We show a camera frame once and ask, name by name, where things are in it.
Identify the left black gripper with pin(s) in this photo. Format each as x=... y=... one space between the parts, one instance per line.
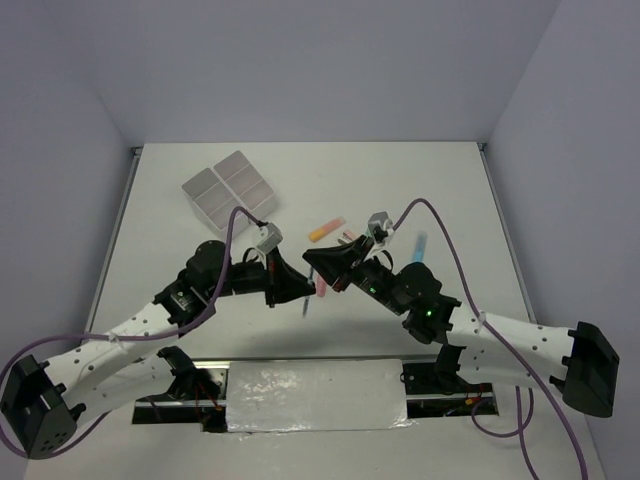
x=280 y=281

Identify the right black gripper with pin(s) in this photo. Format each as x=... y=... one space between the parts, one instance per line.
x=333 y=264

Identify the blue pen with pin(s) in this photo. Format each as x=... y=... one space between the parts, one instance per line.
x=311 y=292

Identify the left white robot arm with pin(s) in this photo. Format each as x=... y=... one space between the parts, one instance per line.
x=45 y=402

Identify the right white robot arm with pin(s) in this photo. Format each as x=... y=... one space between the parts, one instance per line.
x=579 y=365

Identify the pink correction tape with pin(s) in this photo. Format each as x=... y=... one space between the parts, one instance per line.
x=349 y=236

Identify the orange pink highlighter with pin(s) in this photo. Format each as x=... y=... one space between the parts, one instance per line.
x=326 y=229

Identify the blue highlighter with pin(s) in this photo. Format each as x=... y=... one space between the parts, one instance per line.
x=419 y=247

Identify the right white divided container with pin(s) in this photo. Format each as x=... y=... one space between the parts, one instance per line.
x=247 y=185

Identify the white divided container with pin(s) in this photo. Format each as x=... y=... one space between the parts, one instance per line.
x=211 y=200
x=247 y=185

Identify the silver foil cover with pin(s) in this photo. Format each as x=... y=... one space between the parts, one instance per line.
x=301 y=396

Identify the left white divided container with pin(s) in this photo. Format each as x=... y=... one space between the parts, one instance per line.
x=211 y=200

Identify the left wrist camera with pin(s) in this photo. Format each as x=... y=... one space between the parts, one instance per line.
x=267 y=238

